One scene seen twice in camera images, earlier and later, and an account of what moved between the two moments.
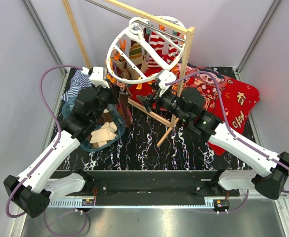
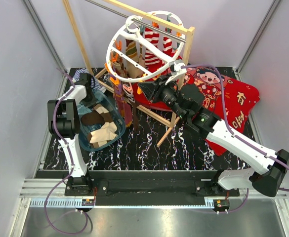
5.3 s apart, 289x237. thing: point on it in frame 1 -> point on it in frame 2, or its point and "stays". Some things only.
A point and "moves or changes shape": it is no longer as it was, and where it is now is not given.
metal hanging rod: x=142 y=22 stays
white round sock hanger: x=145 y=49 moves or changes shape
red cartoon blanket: x=241 y=98 stays
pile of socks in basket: x=104 y=131 stays
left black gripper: x=114 y=97 -> x=91 y=103
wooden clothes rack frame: x=158 y=19 stays
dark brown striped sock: x=123 y=106 -> x=130 y=99
